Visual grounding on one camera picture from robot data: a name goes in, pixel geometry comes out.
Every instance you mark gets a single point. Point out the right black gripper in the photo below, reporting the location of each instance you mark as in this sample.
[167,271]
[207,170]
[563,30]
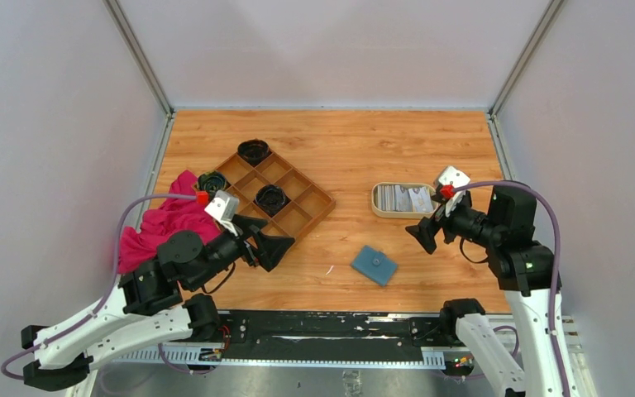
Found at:
[424,231]

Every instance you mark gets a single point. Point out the pink crumpled cloth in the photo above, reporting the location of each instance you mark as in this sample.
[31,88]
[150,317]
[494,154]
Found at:
[158,224]

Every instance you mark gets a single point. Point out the brown wooden grid tray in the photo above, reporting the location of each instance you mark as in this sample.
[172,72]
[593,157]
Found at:
[309,203]

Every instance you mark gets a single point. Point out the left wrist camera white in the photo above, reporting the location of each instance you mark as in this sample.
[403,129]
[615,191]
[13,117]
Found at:
[222,208]

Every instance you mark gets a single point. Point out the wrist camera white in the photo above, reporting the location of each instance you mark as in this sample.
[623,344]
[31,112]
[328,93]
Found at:
[451,183]
[222,208]

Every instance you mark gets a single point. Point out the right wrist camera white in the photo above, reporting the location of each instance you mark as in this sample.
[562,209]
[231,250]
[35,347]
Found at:
[451,183]

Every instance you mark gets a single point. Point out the blue leather card holder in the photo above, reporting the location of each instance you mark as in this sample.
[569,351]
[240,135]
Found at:
[374,265]

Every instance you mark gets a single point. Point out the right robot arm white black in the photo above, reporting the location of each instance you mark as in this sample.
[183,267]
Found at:
[521,238]

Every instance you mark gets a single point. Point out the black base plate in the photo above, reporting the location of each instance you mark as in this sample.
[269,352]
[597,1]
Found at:
[348,337]

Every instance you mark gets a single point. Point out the aluminium frame rail front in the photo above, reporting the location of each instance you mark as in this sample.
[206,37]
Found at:
[195,353]

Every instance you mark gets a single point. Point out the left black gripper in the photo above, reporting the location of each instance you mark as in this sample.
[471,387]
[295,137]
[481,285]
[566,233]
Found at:
[271,248]

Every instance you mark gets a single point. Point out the stack of credit cards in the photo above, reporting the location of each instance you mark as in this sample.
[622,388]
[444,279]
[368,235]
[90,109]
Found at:
[403,198]

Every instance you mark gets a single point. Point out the beige oval card tray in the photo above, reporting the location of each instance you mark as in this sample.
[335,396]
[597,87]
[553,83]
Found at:
[400,215]

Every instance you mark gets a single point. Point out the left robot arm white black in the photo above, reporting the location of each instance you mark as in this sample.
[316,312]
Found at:
[164,299]

